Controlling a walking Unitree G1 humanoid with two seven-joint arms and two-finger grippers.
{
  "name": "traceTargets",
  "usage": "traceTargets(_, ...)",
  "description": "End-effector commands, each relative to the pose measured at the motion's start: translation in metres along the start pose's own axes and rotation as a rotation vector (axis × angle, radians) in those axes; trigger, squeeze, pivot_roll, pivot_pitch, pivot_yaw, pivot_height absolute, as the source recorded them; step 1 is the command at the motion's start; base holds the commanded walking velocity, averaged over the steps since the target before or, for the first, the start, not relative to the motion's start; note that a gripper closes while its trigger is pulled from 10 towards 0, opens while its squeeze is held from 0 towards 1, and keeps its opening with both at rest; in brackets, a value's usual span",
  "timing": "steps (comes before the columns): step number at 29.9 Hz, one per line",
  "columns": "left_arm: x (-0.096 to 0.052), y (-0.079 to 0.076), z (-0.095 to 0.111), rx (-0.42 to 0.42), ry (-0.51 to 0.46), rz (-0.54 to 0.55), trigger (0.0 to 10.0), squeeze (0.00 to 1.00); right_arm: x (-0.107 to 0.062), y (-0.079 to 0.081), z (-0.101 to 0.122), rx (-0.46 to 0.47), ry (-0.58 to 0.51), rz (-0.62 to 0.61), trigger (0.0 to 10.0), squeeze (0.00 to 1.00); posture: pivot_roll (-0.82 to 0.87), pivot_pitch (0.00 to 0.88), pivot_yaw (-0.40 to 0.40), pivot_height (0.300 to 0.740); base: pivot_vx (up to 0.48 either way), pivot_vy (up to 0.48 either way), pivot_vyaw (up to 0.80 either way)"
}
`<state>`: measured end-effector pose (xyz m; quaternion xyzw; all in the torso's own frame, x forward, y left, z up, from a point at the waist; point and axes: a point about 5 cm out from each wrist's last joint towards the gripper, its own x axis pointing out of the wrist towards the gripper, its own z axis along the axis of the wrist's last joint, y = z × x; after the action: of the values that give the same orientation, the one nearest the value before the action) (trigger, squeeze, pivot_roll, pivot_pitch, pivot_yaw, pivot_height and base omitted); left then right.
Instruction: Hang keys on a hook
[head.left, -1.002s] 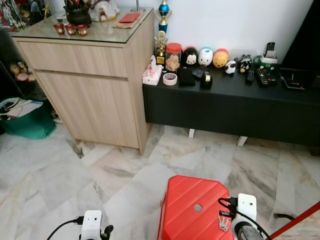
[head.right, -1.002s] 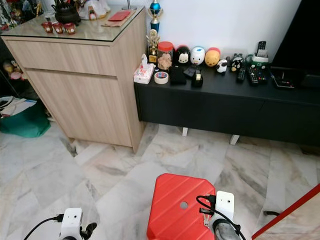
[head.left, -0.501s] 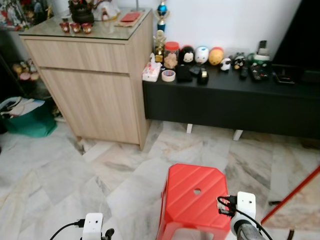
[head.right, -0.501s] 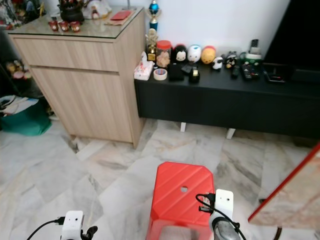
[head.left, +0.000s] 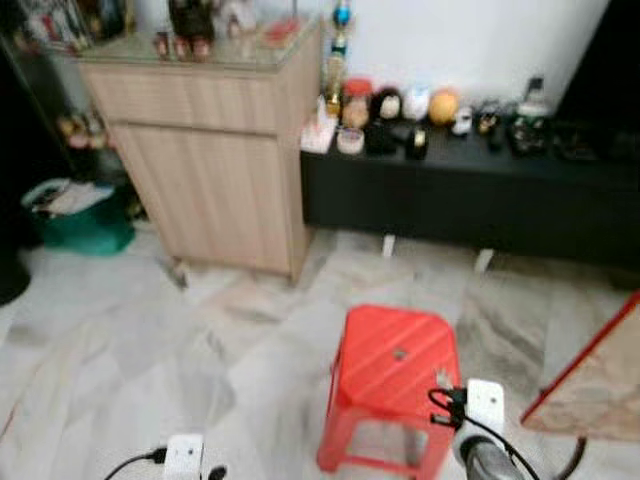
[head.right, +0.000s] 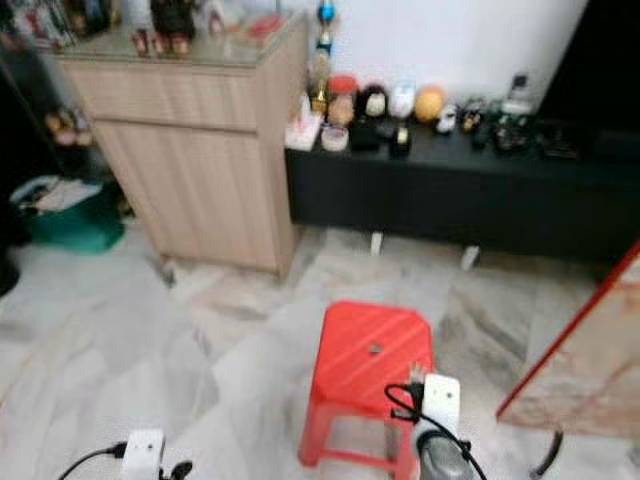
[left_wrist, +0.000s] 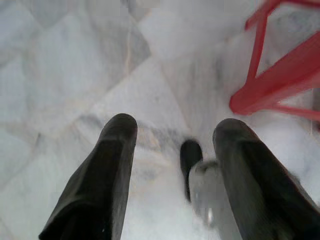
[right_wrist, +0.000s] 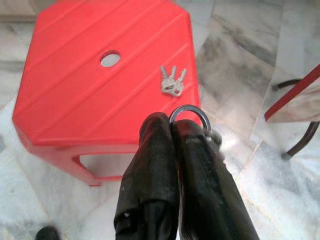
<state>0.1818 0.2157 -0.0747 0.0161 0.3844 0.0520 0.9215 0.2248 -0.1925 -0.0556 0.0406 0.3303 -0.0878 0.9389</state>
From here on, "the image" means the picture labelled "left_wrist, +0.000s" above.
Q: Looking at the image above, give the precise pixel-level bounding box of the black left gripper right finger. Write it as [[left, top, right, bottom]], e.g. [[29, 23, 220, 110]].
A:
[[212, 118, 320, 240]]

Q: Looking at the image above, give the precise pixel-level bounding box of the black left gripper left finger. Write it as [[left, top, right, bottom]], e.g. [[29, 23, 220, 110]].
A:
[[37, 113, 138, 240]]

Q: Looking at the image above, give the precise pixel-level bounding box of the red plastic stool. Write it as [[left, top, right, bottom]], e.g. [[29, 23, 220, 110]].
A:
[[229, 0, 320, 123]]

